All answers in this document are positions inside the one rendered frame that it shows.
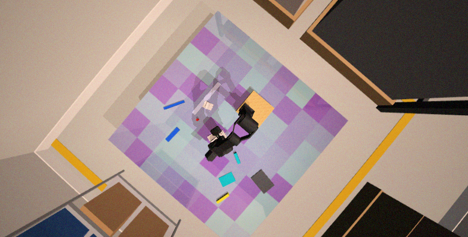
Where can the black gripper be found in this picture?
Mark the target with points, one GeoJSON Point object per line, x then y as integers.
{"type": "Point", "coordinates": [215, 132]}

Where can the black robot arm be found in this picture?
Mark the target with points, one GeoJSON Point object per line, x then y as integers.
{"type": "Point", "coordinates": [245, 120]}

